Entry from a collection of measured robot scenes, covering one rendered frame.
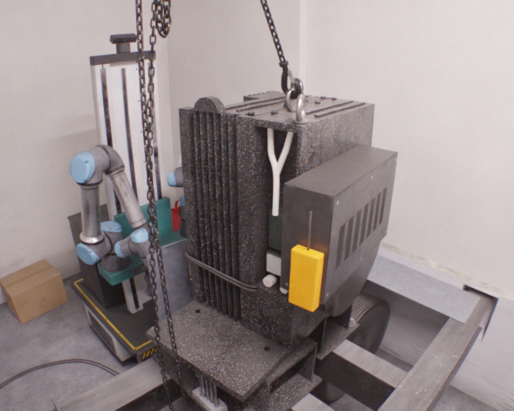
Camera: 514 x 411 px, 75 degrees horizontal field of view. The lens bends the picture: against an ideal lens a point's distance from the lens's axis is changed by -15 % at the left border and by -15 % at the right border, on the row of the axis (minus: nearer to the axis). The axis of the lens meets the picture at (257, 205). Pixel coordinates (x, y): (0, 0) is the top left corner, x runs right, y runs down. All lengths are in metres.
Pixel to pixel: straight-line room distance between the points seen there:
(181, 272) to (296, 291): 0.75
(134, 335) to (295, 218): 1.51
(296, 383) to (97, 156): 1.17
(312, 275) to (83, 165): 1.02
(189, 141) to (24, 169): 2.05
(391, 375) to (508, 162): 1.08
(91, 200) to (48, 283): 1.48
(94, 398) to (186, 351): 0.44
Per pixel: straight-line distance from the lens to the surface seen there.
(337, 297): 1.09
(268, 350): 1.29
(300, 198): 0.88
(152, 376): 1.55
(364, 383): 1.62
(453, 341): 1.81
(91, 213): 1.70
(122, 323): 2.34
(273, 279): 1.18
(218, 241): 1.22
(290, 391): 1.45
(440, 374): 1.64
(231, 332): 1.33
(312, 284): 0.92
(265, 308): 1.23
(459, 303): 2.04
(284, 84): 1.09
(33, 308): 3.09
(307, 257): 0.89
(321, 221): 0.87
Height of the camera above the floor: 1.81
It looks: 24 degrees down
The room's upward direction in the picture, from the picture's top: straight up
